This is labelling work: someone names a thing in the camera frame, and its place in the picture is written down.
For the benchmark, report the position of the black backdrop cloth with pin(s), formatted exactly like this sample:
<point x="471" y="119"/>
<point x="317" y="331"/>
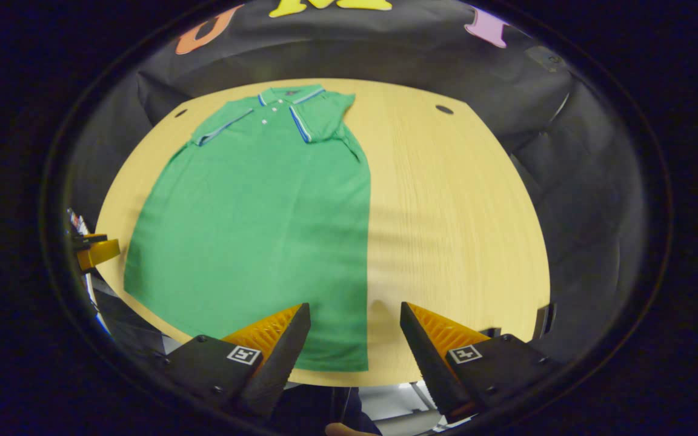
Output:
<point x="415" y="54"/>

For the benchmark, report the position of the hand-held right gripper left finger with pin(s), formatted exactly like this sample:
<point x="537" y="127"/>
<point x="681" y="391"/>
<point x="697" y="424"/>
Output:
<point x="282" y="363"/>

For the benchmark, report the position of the person's dark trousers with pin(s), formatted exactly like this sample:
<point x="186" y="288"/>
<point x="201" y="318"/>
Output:
<point x="312" y="412"/>

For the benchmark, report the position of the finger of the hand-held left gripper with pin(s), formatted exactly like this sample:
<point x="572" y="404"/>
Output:
<point x="100" y="251"/>

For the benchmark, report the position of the green T-shirt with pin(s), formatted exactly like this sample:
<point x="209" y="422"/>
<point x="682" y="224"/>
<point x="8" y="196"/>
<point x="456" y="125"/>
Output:
<point x="252" y="230"/>

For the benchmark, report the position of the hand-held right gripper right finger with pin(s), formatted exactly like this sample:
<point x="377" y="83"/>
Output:
<point x="428" y="363"/>

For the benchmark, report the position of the black table bracket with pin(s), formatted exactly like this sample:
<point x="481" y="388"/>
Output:
<point x="491" y="332"/>
<point x="544" y="321"/>

